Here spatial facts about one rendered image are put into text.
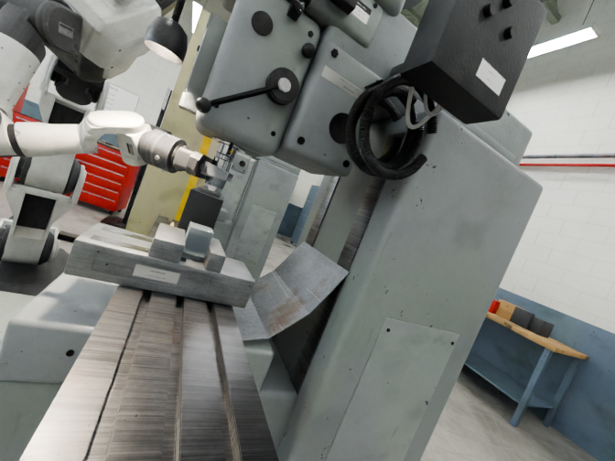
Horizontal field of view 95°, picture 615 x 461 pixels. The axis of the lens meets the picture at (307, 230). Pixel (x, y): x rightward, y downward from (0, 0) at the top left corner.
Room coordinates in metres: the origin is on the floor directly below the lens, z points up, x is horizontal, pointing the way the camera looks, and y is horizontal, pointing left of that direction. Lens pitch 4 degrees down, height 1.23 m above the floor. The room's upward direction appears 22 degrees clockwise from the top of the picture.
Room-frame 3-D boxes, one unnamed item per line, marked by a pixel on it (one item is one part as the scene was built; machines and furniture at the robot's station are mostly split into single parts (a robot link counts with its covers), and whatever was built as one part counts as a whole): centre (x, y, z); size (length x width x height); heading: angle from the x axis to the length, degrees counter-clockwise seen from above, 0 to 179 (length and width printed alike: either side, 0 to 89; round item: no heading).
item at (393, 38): (0.92, -0.19, 1.66); 0.80 x 0.23 x 0.20; 116
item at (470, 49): (0.53, -0.16, 1.62); 0.20 x 0.09 x 0.21; 116
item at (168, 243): (0.62, 0.28, 1.05); 0.15 x 0.06 x 0.04; 26
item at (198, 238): (0.65, 0.23, 1.07); 0.06 x 0.05 x 0.06; 26
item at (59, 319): (0.71, 0.26, 0.82); 0.50 x 0.35 x 0.12; 116
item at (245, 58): (0.71, 0.25, 1.47); 0.21 x 0.19 x 0.32; 26
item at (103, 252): (0.63, 0.26, 1.01); 0.35 x 0.15 x 0.11; 116
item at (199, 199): (1.13, 0.42, 1.06); 0.22 x 0.12 x 0.20; 19
